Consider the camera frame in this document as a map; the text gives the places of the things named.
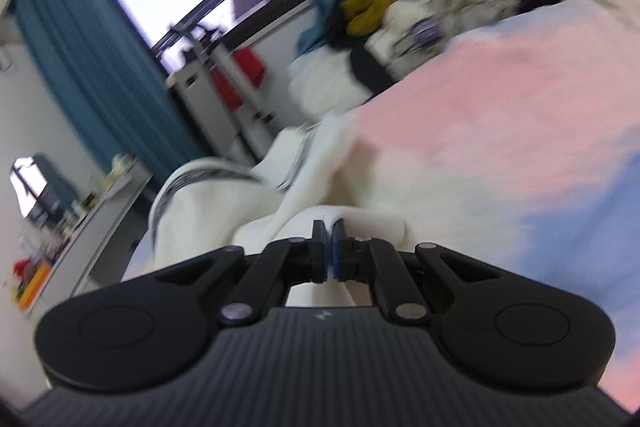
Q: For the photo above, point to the mustard yellow garment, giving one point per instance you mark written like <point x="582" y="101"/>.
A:
<point x="367" y="2"/>

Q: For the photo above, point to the white drying rack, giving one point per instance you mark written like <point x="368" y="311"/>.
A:
<point x="225" y="92"/>

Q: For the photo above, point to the white garment with striped trim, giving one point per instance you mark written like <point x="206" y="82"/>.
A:
<point x="280" y="187"/>

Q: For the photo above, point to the white pillow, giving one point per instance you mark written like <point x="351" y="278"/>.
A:
<point x="325" y="84"/>

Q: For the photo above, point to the red cloth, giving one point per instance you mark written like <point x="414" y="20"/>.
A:
<point x="226" y="89"/>
<point x="250" y="67"/>

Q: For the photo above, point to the pink and blue bed sheet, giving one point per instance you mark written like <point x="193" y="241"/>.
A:
<point x="495" y="117"/>

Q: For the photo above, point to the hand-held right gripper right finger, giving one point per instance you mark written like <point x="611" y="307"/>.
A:
<point x="338" y="253"/>

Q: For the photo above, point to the white dressing table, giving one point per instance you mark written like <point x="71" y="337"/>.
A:
<point x="75" y="227"/>

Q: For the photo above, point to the pile of clothes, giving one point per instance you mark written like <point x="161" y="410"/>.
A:
<point x="425" y="27"/>

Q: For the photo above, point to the arched mirror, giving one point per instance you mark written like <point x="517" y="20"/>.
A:
<point x="42" y="187"/>

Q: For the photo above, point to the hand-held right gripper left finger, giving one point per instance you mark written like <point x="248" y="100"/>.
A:
<point x="318" y="252"/>

